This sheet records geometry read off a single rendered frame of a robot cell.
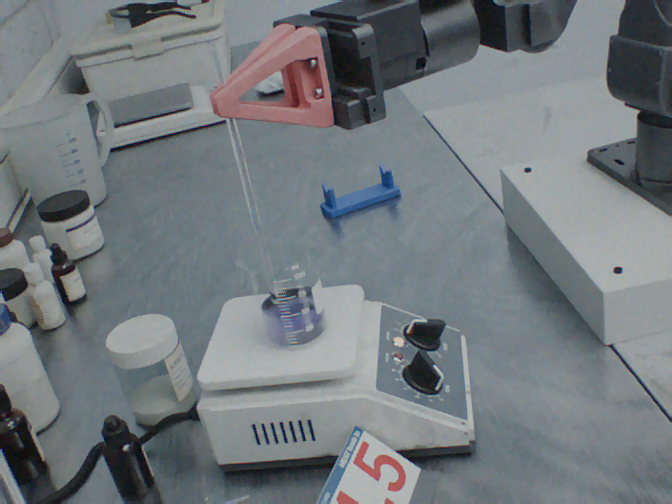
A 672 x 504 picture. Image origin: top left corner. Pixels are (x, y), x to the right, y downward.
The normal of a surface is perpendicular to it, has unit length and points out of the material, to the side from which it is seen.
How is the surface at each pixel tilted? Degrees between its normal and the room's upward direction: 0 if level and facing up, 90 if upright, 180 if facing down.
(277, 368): 0
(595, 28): 90
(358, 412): 90
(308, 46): 90
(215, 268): 0
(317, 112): 90
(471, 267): 0
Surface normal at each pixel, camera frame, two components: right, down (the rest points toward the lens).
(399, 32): 0.51, 0.29
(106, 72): 0.12, 0.49
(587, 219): -0.15, -0.86
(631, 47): -0.89, 0.24
